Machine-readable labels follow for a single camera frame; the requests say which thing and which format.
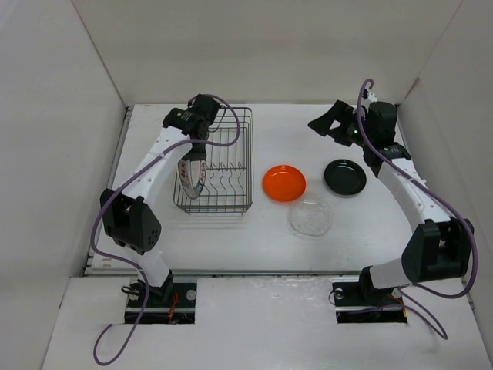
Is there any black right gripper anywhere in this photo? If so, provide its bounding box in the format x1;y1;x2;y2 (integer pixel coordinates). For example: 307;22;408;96
307;100;374;149

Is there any white plate with dark rim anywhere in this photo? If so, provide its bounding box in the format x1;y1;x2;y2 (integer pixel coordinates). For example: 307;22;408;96
186;154;206;198

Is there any white plate with red characters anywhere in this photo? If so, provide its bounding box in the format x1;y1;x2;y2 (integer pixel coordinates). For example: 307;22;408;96
177;160;198;199

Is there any orange plastic plate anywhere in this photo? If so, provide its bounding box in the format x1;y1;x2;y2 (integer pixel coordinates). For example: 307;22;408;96
262;164;307;203

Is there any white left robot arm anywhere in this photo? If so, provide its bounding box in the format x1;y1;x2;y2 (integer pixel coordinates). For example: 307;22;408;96
100;94;220;306

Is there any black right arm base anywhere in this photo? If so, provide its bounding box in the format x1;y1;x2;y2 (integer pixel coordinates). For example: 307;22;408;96
329;278;407;324

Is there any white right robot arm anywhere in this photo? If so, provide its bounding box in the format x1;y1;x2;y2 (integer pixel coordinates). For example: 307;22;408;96
308;100;478;304

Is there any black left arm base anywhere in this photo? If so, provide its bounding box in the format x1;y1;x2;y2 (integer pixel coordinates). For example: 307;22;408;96
121;281;197;325

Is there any black plate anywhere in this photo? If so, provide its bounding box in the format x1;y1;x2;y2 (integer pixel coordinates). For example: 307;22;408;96
324;159;367;197

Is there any clear glass plate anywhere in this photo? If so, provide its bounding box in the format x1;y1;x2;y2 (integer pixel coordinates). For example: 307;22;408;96
289;197;333;237

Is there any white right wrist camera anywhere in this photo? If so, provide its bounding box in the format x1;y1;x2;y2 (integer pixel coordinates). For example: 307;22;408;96
362;89;378;105

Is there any grey wire dish rack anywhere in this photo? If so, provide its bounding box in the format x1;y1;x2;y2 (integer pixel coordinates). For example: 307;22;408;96
173;106;253;214

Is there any aluminium table edge rail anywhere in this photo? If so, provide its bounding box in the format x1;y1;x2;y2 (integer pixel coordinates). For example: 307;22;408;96
84;266;360;277

